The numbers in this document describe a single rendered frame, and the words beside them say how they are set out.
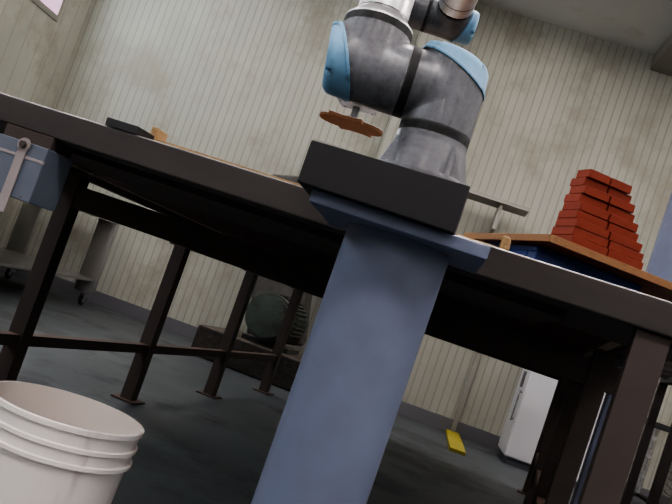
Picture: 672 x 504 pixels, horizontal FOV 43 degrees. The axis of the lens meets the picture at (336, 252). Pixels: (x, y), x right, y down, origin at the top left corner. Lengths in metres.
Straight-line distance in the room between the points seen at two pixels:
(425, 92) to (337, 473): 0.59
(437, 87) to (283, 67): 6.84
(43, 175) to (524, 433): 5.47
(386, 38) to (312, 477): 0.68
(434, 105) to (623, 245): 1.24
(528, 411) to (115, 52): 5.04
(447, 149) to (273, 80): 6.85
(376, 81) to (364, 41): 0.06
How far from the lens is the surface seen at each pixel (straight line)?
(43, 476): 1.61
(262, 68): 8.20
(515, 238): 2.17
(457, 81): 1.35
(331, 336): 1.28
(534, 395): 6.87
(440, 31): 1.85
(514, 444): 6.89
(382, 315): 1.27
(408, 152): 1.31
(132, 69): 8.53
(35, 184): 1.87
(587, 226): 2.42
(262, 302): 6.59
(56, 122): 1.89
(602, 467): 1.57
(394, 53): 1.35
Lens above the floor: 0.72
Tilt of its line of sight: 3 degrees up
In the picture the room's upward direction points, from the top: 19 degrees clockwise
